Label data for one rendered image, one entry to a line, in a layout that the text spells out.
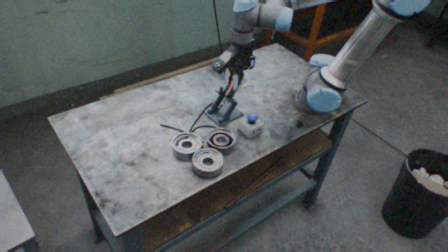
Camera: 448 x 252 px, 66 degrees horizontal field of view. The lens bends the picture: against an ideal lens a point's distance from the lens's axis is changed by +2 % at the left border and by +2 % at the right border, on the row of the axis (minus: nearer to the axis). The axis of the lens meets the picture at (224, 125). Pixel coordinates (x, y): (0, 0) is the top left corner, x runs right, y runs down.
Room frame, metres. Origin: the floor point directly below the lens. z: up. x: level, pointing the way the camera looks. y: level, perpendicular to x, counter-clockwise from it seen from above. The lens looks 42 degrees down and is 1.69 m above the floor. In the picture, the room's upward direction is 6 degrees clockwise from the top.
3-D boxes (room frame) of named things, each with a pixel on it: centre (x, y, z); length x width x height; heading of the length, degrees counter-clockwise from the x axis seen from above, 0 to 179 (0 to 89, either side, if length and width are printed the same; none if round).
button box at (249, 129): (1.00, -0.10, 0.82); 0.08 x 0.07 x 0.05; 131
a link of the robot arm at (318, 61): (1.20, -0.37, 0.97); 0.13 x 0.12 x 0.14; 174
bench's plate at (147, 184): (1.12, 0.02, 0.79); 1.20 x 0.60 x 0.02; 131
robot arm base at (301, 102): (1.21, -0.37, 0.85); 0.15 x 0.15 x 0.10
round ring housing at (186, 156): (0.85, 0.13, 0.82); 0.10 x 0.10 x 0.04
